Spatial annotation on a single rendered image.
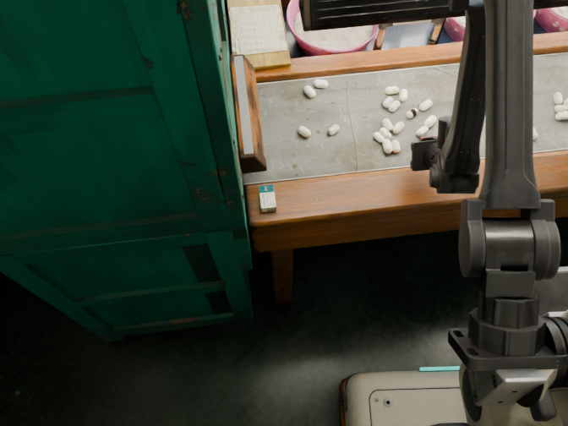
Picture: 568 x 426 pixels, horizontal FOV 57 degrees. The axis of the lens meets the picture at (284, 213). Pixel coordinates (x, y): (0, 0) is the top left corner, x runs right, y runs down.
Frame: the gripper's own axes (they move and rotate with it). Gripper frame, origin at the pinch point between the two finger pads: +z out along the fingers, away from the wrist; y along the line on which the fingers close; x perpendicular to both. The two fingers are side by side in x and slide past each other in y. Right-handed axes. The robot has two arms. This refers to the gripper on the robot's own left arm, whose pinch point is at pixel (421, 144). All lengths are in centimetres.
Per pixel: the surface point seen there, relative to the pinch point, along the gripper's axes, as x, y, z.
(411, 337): 80, -9, 32
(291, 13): -29, 24, 42
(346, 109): -5.8, 14.0, 17.7
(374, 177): 6.8, 11.3, -0.4
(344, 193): 9.0, 19.1, -2.9
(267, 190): 6.3, 36.9, -2.8
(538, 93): -5.1, -36.9, 16.6
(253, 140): -5.1, 38.7, -0.7
